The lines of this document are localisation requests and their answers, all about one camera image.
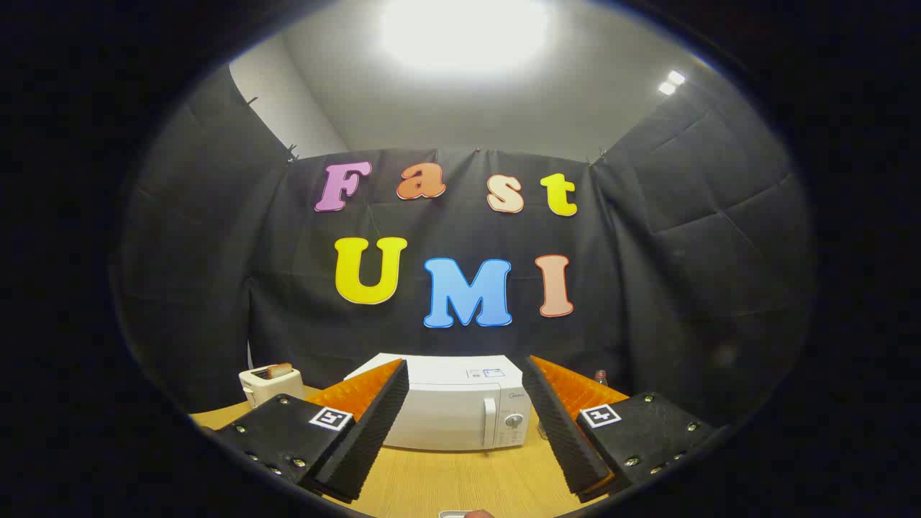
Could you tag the small ceiling spotlight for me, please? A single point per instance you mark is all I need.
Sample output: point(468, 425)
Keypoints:
point(676, 77)
point(666, 88)

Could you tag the large ceiling light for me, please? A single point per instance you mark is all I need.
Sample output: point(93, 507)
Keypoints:
point(460, 32)

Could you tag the clear plastic water bottle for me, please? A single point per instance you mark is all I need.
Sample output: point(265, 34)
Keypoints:
point(601, 377)

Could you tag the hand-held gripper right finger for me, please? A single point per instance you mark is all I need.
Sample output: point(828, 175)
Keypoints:
point(565, 439)

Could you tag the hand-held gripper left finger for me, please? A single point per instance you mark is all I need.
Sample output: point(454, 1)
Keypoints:
point(374, 432)

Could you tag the white toaster oven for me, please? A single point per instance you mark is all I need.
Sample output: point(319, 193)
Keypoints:
point(453, 410)

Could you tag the toasted bread slice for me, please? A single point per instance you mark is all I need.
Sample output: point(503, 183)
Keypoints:
point(279, 370)

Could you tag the white bread toaster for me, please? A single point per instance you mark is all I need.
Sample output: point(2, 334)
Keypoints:
point(270, 388)

